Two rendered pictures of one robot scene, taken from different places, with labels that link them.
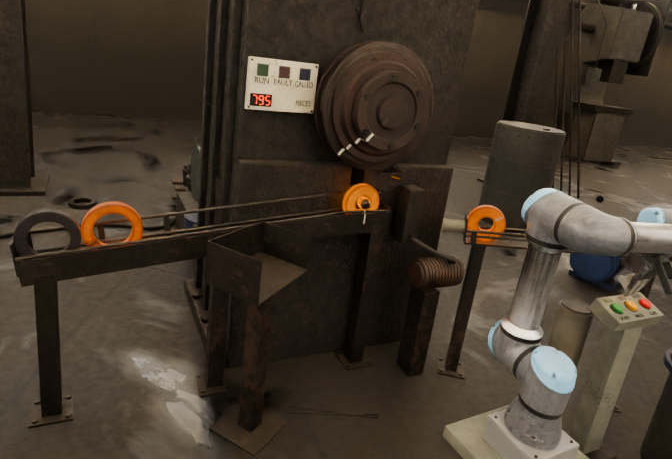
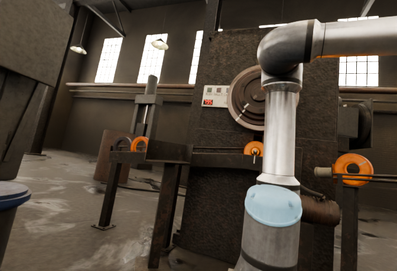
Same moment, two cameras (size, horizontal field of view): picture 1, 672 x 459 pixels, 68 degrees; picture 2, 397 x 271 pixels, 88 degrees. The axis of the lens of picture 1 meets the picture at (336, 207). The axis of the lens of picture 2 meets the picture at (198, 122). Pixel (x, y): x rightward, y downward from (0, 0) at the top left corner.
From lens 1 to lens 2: 1.28 m
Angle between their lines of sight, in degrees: 55
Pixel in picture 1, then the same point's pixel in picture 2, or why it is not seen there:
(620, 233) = (292, 25)
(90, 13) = not seen: hidden behind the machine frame
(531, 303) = (267, 143)
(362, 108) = (240, 91)
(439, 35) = (311, 65)
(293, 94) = (223, 99)
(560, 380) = (257, 201)
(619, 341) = not seen: outside the picture
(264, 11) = (212, 69)
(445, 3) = not seen: hidden behind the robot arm
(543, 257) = (269, 96)
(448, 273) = (318, 208)
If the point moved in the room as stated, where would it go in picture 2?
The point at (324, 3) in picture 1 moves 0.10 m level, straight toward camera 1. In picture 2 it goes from (239, 62) to (232, 56)
